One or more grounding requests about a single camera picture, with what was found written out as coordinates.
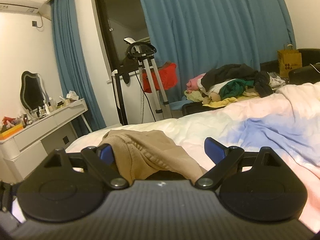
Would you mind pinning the dark window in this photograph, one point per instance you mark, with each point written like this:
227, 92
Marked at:
119, 19

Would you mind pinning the white dressing table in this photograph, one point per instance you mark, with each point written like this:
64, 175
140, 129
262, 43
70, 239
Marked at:
24, 150

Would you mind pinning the pile of mixed clothes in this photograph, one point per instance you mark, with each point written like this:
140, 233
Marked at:
231, 83

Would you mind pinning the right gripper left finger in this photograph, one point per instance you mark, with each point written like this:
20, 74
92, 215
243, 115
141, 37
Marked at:
102, 162

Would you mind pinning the orange tray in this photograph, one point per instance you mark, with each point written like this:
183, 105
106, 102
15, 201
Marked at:
11, 132

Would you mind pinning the pastel tie-dye duvet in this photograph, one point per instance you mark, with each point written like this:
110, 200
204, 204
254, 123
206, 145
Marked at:
287, 121

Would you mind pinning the garment steamer stand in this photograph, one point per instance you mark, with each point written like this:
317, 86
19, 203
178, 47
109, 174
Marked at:
143, 52

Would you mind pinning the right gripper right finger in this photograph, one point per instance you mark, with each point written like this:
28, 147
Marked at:
226, 160

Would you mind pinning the large blue curtain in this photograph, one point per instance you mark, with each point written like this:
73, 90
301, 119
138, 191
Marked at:
199, 35

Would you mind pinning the yellow paper bag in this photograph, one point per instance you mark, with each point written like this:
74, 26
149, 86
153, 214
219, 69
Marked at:
289, 59

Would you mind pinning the narrow blue curtain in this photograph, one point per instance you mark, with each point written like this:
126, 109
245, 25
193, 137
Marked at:
71, 66

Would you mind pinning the beige trousers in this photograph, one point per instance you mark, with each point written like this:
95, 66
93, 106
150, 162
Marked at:
138, 155

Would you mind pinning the black framed vanity mirror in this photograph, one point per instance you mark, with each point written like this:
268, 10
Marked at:
32, 92

